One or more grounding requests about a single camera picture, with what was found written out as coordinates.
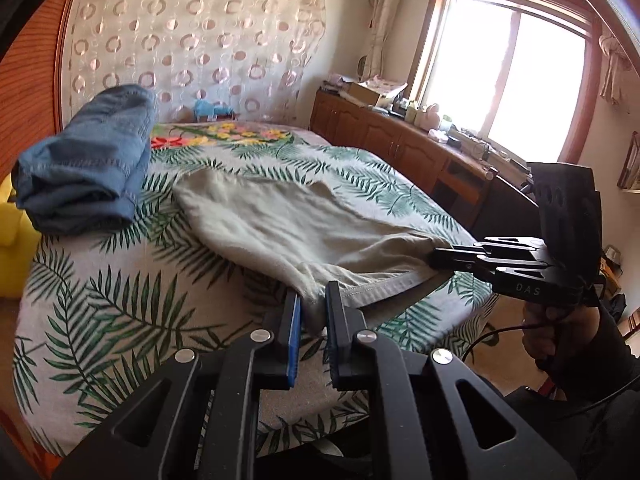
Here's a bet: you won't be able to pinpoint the circle patterned sheer curtain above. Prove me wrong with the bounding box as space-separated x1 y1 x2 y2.
60 0 328 128

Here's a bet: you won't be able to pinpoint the yellow plush toy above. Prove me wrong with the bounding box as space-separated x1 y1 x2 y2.
0 175 38 261

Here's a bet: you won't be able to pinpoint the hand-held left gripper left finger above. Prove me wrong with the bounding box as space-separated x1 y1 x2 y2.
52 292 303 480

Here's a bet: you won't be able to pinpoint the grey pants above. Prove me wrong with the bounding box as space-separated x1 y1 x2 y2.
172 167 453 333

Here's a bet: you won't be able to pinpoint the blue plastic bag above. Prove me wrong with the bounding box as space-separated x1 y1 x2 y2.
192 99 233 121

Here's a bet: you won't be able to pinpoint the leaf print bed sheet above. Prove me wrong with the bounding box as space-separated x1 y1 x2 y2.
12 142 501 461

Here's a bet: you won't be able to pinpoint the beige window curtain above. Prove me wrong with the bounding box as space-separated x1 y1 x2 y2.
597 30 633 106
367 0 408 81

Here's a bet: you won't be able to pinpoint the person's right hand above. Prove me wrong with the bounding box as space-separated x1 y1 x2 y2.
522 302 601 386

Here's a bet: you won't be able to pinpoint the person's dark clothing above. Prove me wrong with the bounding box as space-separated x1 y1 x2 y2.
500 385 640 480

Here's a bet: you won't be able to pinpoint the wooden cabinet counter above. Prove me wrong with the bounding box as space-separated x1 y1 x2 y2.
310 87 541 233

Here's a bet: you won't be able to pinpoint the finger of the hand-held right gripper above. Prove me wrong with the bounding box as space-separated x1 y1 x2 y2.
429 255 588 307
430 236 548 261

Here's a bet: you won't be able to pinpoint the black cable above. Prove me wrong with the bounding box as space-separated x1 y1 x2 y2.
460 325 528 363

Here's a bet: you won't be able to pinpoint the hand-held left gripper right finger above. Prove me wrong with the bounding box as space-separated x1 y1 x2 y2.
324 281 578 480

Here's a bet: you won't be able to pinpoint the floral bed blanket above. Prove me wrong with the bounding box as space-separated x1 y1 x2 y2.
150 120 331 153

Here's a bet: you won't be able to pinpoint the wooden louvered wardrobe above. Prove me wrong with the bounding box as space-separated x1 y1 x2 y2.
0 0 83 181

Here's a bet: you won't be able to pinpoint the wooden framed window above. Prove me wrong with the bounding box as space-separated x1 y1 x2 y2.
405 0 603 166

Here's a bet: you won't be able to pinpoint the open cardboard box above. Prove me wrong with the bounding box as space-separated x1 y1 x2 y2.
345 82 386 107

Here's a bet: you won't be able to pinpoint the white patterned bag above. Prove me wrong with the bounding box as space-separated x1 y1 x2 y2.
365 76 408 96

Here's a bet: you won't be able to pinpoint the folded blue jeans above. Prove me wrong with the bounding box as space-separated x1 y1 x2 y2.
11 84 158 235

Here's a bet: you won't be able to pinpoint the person's right forearm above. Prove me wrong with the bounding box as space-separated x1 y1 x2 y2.
547 305 640 406

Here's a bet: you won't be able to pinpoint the wooden wall shelf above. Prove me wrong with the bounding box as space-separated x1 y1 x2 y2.
616 130 640 195

